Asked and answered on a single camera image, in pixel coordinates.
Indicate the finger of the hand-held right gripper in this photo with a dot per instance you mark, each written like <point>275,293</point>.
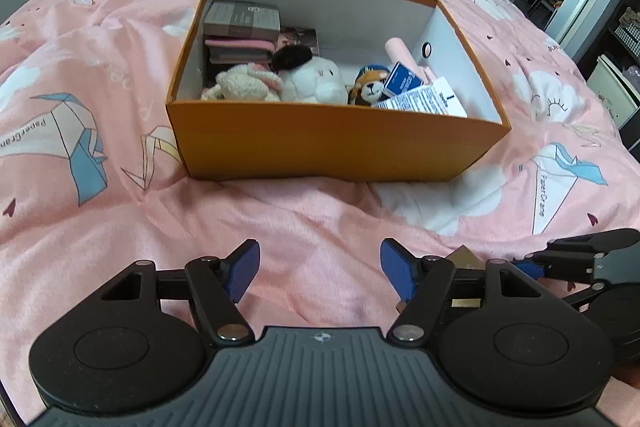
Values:
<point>582,296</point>
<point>530,268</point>

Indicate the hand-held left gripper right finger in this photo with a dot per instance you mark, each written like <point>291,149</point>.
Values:
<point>397,272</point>

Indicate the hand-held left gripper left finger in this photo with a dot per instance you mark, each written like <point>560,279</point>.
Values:
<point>245,269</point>

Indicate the small gold box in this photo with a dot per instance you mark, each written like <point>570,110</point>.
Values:
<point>465,257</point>

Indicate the orange cardboard box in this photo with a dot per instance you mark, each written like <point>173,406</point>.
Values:
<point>325,142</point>

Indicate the white and blue carton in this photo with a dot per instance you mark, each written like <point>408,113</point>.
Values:
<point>425,99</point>

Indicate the brown bear plush blue hat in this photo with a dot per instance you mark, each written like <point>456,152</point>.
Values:
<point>370,88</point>

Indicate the small blue box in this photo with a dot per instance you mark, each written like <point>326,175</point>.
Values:
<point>402,79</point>

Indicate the white black-eared dog plush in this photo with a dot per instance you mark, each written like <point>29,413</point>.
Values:
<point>315,79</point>

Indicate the pink bottle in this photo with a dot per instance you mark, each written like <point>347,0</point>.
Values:
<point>400,52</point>

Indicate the pink pouch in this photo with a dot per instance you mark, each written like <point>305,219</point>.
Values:
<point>240,43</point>

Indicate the dark photo packet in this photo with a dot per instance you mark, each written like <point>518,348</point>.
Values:
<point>300,39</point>

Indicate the grey box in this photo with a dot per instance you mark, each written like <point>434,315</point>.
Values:
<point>240,19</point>

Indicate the cream crocheted bunny plush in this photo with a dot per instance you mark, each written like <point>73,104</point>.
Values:
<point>240,84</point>

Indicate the white storage box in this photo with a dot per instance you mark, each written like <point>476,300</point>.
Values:
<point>615,89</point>

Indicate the pink printed bedspread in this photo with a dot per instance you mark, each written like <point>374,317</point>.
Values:
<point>125,107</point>

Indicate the dark cluttered shelf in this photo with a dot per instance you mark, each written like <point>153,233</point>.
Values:
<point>625,27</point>

